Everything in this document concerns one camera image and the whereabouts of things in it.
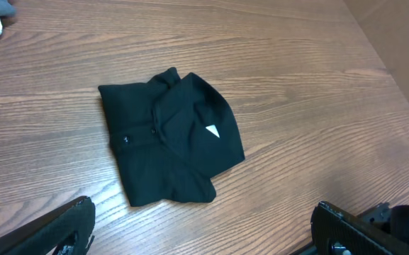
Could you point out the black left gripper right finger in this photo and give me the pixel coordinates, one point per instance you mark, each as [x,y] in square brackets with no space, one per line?
[381,229]

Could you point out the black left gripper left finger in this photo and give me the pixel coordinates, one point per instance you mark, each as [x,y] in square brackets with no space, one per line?
[65,230]

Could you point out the black t-shirt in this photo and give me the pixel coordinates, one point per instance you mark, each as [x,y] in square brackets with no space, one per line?
[170,136]

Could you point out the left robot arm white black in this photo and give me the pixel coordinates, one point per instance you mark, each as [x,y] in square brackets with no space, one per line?
[68,230]

